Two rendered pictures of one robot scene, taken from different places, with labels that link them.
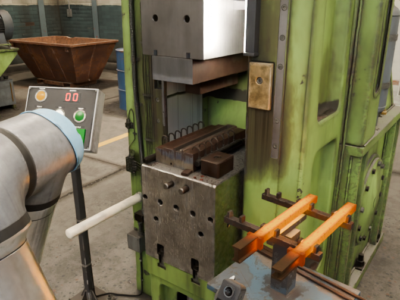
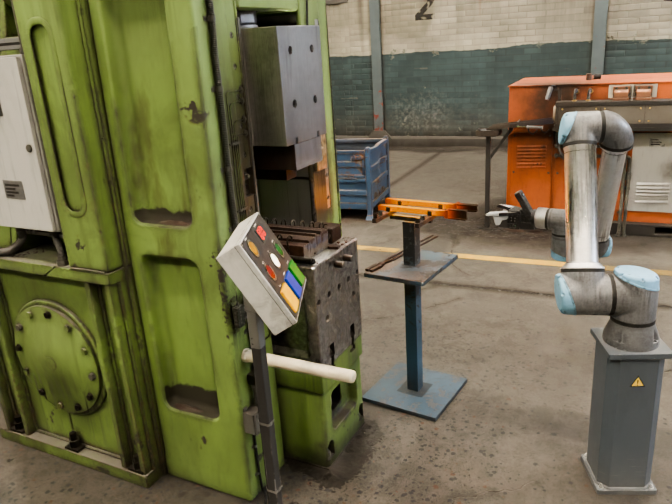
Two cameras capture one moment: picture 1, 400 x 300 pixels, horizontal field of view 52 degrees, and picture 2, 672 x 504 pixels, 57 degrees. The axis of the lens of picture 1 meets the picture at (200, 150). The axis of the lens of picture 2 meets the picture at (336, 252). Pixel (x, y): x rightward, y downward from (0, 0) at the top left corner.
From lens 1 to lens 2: 302 cm
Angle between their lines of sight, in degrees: 90
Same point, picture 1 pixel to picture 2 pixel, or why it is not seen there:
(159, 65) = (300, 152)
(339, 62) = not seen: hidden behind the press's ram
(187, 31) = (316, 110)
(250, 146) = (318, 207)
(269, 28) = not seen: hidden behind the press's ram
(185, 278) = (347, 355)
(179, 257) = (343, 337)
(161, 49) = (301, 135)
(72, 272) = not seen: outside the picture
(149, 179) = (321, 277)
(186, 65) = (317, 143)
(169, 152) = (313, 242)
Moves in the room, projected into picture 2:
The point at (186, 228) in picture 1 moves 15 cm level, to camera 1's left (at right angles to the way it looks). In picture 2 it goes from (345, 300) to (352, 314)
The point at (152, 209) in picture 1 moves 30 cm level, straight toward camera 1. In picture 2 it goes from (324, 310) to (396, 298)
